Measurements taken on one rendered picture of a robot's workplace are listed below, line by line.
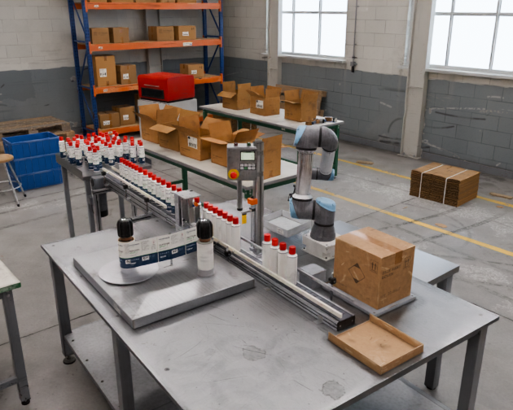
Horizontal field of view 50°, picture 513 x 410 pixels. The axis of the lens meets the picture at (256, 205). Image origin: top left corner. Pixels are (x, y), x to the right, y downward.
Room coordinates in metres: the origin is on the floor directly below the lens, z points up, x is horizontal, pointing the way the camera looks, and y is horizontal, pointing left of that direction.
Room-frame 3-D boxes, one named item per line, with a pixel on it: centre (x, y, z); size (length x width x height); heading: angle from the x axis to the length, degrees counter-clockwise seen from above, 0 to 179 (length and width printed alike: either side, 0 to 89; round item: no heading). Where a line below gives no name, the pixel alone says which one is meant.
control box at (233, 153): (2.93, 0.08, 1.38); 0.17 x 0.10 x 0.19; 91
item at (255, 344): (2.63, 0.09, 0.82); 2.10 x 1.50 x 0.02; 36
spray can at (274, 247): (2.54, -0.09, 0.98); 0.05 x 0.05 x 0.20
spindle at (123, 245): (2.58, 0.67, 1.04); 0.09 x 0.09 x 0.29
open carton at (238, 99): (8.13, 0.29, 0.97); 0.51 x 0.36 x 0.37; 133
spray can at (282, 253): (2.49, -0.13, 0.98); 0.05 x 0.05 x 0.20
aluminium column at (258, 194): (2.91, -0.01, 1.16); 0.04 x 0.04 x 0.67; 36
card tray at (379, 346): (1.98, -0.50, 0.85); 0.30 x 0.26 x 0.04; 36
